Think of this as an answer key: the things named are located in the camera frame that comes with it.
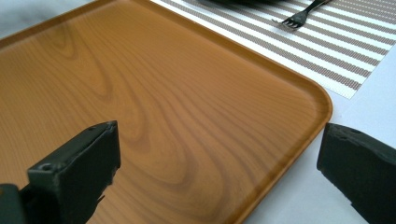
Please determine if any dark metal fork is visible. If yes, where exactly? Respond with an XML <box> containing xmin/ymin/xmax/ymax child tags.
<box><xmin>271</xmin><ymin>0</ymin><xmax>332</xmax><ymax>31</ymax></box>

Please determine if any striped woven placemat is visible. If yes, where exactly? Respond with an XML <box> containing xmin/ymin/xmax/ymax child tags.
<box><xmin>150</xmin><ymin>0</ymin><xmax>396</xmax><ymax>101</ymax></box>

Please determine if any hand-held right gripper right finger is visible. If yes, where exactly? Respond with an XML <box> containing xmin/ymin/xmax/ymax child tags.
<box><xmin>316</xmin><ymin>122</ymin><xmax>396</xmax><ymax>224</ymax></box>

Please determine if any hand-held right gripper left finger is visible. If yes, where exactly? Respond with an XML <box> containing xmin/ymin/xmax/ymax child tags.
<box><xmin>19</xmin><ymin>119</ymin><xmax>121</xmax><ymax>224</ymax></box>

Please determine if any wood-grain brown tray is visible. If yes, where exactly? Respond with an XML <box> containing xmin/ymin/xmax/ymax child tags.
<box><xmin>0</xmin><ymin>0</ymin><xmax>333</xmax><ymax>224</ymax></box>

